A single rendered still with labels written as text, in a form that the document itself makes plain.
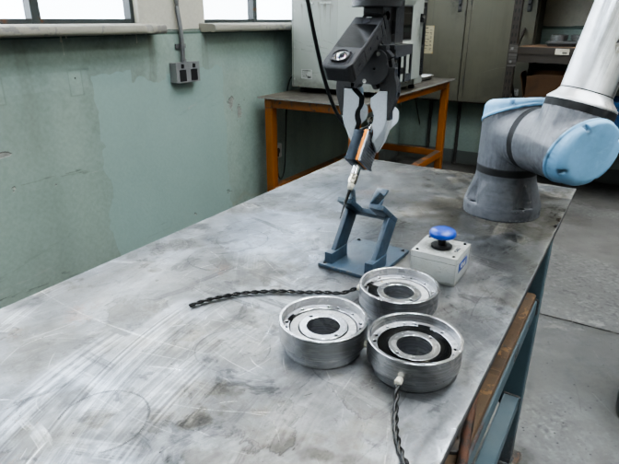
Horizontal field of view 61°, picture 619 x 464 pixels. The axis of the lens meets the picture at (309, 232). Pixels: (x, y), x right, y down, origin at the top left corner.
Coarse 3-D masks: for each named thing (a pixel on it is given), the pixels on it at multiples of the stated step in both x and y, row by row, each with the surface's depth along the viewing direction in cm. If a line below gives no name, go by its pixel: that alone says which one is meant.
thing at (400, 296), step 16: (368, 272) 73; (384, 272) 75; (400, 272) 75; (416, 272) 74; (384, 288) 71; (400, 288) 72; (416, 288) 71; (432, 288) 71; (368, 304) 68; (384, 304) 66; (400, 304) 65; (416, 304) 65; (432, 304) 67
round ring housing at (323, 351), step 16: (288, 304) 65; (304, 304) 66; (320, 304) 67; (336, 304) 67; (352, 304) 65; (288, 320) 63; (304, 320) 63; (320, 320) 65; (336, 320) 64; (288, 336) 59; (320, 336) 60; (336, 336) 61; (352, 336) 58; (288, 352) 61; (304, 352) 58; (320, 352) 58; (336, 352) 58; (352, 352) 59; (320, 368) 59
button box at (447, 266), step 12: (432, 240) 83; (420, 252) 79; (432, 252) 78; (444, 252) 78; (456, 252) 78; (468, 252) 81; (420, 264) 79; (432, 264) 78; (444, 264) 77; (456, 264) 76; (432, 276) 79; (444, 276) 78; (456, 276) 78
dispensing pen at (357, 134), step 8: (368, 120) 78; (368, 128) 78; (352, 136) 77; (360, 136) 76; (352, 144) 77; (352, 152) 76; (352, 160) 77; (352, 168) 77; (360, 168) 77; (352, 176) 77; (352, 184) 77; (344, 208) 77
